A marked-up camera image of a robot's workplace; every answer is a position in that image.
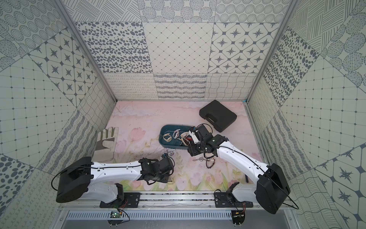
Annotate brown strap watch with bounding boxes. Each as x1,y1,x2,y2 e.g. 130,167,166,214
180,138,188,146

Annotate dark brown gold watch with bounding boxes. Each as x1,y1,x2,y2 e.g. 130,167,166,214
205,158,215,169

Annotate pink white watch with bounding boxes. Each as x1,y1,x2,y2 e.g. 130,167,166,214
173,129,180,139

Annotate cream watch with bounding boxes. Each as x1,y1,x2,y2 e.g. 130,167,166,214
162,133,172,142

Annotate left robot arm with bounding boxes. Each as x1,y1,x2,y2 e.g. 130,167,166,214
56,156,175,207

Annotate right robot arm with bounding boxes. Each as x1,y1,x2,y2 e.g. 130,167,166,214
188,125,299,214

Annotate teal storage box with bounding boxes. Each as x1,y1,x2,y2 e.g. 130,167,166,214
159,124,192,150

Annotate purple white watch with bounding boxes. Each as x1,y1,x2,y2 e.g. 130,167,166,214
166,149,176,156

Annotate black plastic case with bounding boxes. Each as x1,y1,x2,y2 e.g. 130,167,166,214
199,100,237,133

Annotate grey work glove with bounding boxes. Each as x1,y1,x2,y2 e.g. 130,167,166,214
92,127,119,162

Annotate aluminium mounting rail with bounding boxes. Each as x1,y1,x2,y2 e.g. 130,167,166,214
58,191,295,211

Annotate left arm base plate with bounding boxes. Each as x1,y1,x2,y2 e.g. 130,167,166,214
99,192,141,209

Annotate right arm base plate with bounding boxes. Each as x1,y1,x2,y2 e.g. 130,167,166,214
213,182,254,208

